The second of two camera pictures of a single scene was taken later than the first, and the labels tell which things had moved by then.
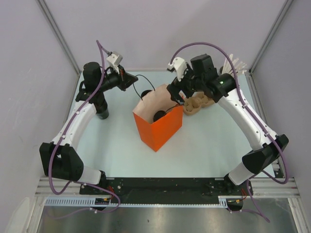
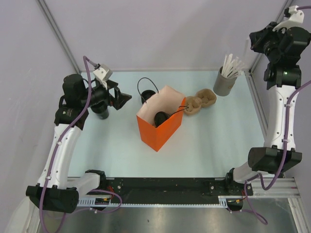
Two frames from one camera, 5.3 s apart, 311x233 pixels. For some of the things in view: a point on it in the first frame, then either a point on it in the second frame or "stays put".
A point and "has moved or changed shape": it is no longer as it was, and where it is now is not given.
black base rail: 165,190 stays put
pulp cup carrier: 198,100 stays put
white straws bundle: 238,66 stays put
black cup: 102,109 stays put
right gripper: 174,89 → 257,38
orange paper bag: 159,116 has moved or changed shape
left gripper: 125,81 → 119,98
